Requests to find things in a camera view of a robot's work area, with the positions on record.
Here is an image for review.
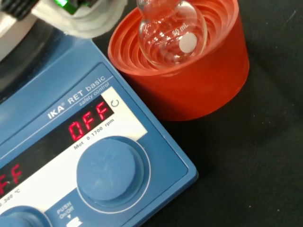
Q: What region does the orange flask support ring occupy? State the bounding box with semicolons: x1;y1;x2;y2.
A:
107;0;250;122

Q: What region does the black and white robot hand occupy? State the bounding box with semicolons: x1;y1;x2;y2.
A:
0;0;129;38

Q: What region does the blue heater with steel plate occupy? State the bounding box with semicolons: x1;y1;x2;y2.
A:
0;10;199;227

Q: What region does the black bench cloth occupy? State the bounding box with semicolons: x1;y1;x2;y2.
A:
91;0;303;227

